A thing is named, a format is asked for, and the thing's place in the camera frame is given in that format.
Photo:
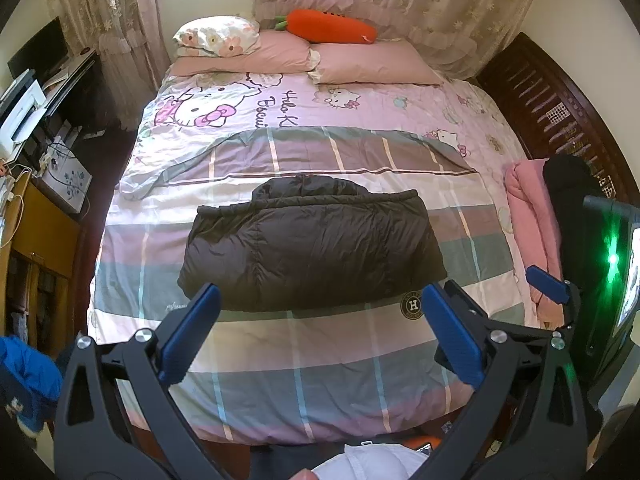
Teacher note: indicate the pink cartoon print bedsheet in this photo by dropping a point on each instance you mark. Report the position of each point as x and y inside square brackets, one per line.
[300, 105]

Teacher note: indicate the dark cloth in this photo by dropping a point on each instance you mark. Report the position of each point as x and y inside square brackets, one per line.
[570, 200]

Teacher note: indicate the brown puffer jacket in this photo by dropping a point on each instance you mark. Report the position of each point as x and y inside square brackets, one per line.
[310, 245]

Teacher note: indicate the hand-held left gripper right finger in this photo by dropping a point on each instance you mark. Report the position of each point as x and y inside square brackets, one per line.
[450, 330]

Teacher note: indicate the black monitor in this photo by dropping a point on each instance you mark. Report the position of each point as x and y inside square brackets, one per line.
[37, 50]

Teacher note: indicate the dark wooden headboard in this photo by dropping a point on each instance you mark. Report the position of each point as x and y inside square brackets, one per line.
[550, 105]

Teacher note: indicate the floral lace curtain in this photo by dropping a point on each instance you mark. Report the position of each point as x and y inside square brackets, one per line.
[115, 15]
[440, 5]

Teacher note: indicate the pink pillow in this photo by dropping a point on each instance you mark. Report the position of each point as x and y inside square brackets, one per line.
[265, 55]
[370, 62]

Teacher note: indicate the white printer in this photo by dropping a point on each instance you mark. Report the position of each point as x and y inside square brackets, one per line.
[22, 110]

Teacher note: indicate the carrot plush toy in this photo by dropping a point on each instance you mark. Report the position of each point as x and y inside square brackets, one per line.
[330, 27]

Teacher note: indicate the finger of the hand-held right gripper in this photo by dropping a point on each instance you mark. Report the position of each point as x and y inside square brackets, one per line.
[547, 282]

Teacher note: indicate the checked quilt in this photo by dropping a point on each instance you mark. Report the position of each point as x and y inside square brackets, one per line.
[310, 360]

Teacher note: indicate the black desk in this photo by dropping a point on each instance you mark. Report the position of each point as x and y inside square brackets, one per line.
[75, 85]

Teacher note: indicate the blue cloth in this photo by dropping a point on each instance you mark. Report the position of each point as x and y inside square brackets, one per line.
[27, 375]

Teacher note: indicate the white floral box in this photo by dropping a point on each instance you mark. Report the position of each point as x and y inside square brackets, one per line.
[67, 185]

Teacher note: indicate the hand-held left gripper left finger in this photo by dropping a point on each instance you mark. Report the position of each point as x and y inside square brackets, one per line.
[192, 330]

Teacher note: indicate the pink folded cloth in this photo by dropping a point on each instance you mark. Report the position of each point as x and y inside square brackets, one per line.
[532, 220]

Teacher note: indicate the wooden cabinet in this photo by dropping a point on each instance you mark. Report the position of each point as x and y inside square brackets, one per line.
[40, 255]

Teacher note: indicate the white cloth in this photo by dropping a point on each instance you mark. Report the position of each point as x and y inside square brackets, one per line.
[365, 462]

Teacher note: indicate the floral pillow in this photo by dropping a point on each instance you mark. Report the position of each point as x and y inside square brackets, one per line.
[215, 35]

